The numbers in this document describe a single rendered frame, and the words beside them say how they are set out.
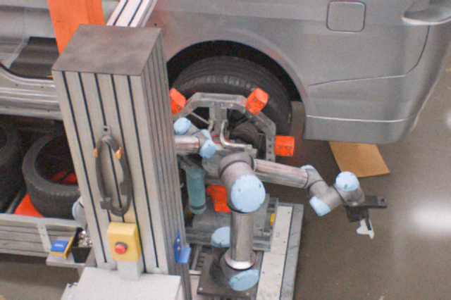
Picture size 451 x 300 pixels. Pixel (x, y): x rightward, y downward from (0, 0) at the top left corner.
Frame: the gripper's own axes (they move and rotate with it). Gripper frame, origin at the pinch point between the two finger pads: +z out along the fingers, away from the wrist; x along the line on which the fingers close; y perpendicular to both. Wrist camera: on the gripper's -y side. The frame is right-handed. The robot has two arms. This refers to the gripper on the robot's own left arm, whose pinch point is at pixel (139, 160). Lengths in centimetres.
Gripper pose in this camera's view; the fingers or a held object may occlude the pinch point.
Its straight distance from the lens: 322.2
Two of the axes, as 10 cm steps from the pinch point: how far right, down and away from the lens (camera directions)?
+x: 2.7, -1.6, 9.5
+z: -8.8, 3.6, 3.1
